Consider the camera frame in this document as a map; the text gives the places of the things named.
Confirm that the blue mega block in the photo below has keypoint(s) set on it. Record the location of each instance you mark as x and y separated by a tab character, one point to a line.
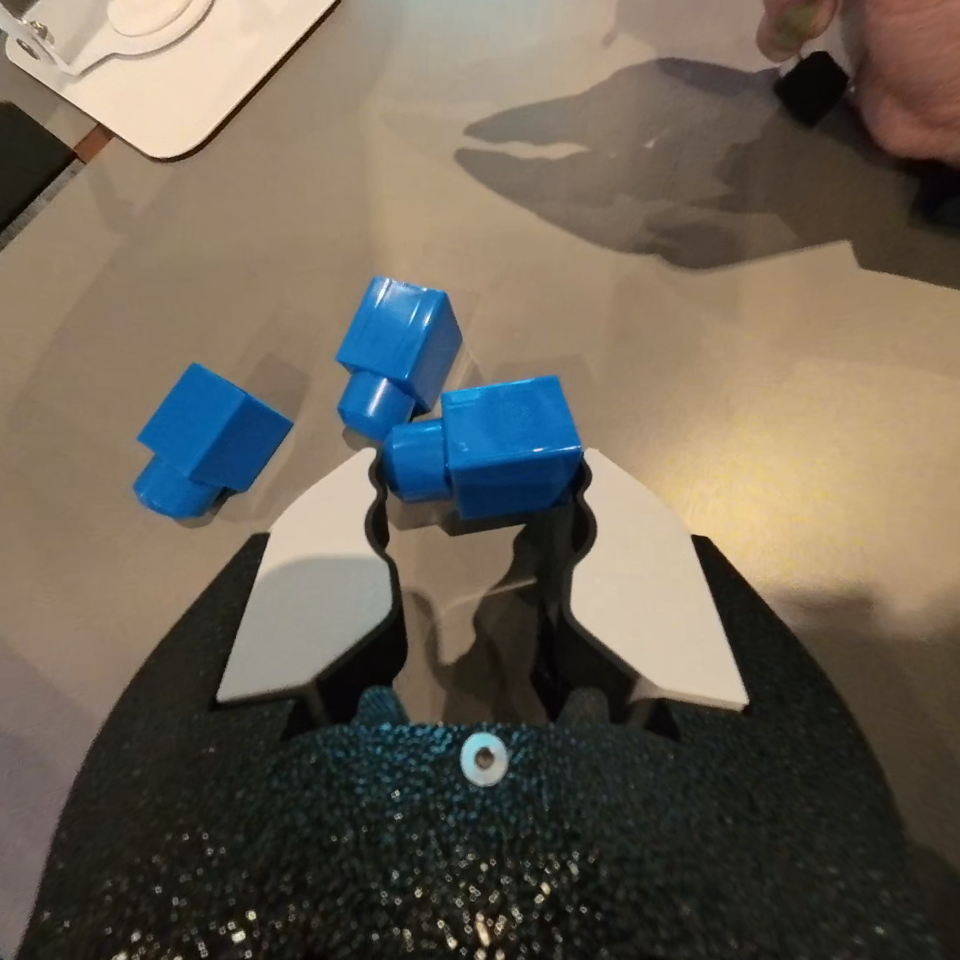
405	337
210	427
510	450

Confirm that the person's right hand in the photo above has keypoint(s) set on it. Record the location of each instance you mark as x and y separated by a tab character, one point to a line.
907	75

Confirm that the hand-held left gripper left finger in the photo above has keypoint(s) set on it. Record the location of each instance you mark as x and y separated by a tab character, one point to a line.
315	600

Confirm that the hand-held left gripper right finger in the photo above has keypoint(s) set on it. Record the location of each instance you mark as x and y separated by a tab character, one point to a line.
652	600

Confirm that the instruction board on white stand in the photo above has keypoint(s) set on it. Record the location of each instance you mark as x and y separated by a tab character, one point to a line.
247	75

